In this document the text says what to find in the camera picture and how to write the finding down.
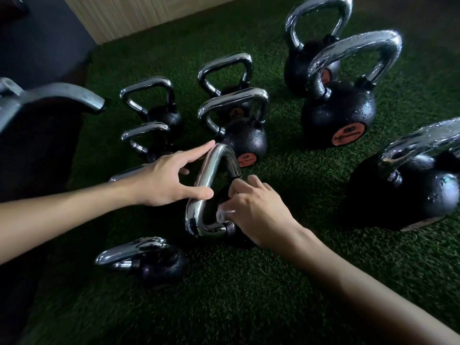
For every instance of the person's left middle finger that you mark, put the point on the person's left middle finger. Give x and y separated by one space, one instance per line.
184 171

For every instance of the person's right forearm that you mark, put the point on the person's right forearm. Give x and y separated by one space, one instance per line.
359 294

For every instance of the person's left thumb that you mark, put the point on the person's left thumb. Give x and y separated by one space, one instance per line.
196 193

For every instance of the group of black kettlebells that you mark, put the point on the group of black kettlebells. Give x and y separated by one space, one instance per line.
337 111

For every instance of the person's left hand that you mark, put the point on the person's left hand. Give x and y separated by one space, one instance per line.
161 183

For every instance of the small white wipe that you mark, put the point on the small white wipe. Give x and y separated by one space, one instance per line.
223 214

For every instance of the person's left forearm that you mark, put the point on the person's left forearm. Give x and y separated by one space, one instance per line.
64 219

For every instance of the person's right hand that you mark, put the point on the person's right hand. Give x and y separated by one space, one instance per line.
264 215

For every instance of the person's right thumb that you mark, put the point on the person's right thumb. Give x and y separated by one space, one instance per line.
235 222

